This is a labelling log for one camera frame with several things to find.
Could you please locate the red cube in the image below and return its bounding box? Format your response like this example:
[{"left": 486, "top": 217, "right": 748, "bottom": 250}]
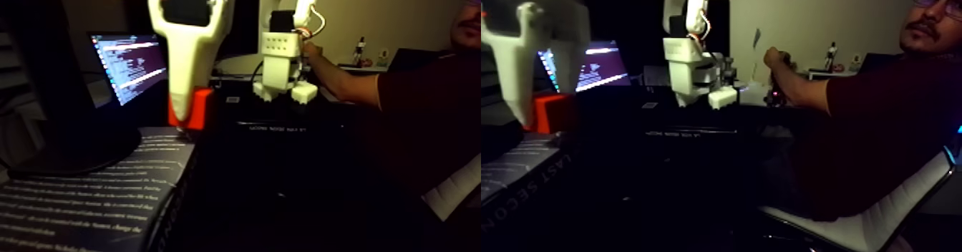
[{"left": 168, "top": 88, "right": 217, "bottom": 132}]

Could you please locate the person's hand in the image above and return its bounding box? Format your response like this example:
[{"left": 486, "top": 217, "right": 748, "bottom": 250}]
[{"left": 762, "top": 47, "right": 791, "bottom": 71}]

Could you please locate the open laptop with lit screen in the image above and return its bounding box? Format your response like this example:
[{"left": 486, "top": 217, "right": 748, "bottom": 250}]
[{"left": 86, "top": 30, "right": 170, "bottom": 108}]

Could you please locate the black wide monitor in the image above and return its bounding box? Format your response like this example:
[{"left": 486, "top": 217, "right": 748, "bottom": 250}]
[{"left": 124, "top": 0, "right": 261, "bottom": 68}]

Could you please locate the black box with small print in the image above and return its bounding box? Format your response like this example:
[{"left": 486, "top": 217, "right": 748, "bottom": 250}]
[{"left": 214, "top": 103, "right": 354, "bottom": 138}]

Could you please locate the black monitor with round base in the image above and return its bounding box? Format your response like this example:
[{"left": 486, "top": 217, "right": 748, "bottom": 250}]
[{"left": 0, "top": 0, "right": 144, "bottom": 181}]

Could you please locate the dark box with white text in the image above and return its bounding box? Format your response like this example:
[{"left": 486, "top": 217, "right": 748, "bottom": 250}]
[{"left": 0, "top": 125, "right": 205, "bottom": 252}]

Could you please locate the person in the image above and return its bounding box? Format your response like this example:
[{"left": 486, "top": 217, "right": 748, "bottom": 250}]
[{"left": 762, "top": 0, "right": 962, "bottom": 223}]

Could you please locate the white office chair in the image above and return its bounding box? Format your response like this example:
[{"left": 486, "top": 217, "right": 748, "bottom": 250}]
[{"left": 759, "top": 148, "right": 959, "bottom": 252}]

